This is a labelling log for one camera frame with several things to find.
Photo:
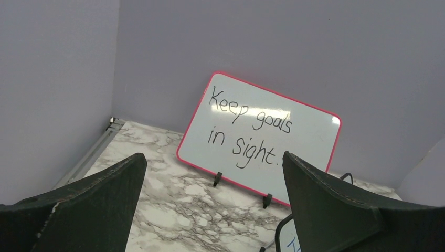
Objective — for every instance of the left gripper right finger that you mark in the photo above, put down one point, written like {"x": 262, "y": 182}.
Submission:
{"x": 333, "y": 215}

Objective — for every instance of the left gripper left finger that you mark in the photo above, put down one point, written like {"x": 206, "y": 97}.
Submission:
{"x": 94, "y": 213}

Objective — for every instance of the black framed small whiteboard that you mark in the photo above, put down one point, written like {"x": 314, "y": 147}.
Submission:
{"x": 285, "y": 238}

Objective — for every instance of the pink framed whiteboard with writing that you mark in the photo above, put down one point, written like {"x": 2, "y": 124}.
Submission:
{"x": 240, "y": 131}

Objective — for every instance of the aluminium table frame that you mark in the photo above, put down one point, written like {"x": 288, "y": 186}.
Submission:
{"x": 88, "y": 160}

